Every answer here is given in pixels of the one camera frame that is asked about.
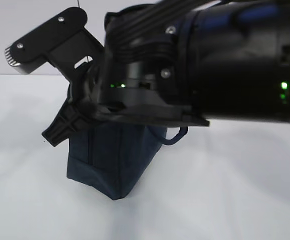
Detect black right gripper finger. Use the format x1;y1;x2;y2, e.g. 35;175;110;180
41;100;92;147

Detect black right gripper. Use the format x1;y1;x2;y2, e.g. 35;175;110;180
69;9;210;128

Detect dark navy lunch bag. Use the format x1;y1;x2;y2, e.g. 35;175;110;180
66;84;189;201

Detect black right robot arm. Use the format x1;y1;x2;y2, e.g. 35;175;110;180
42;0;290;146

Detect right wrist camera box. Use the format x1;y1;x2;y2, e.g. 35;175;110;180
4;6;104;82

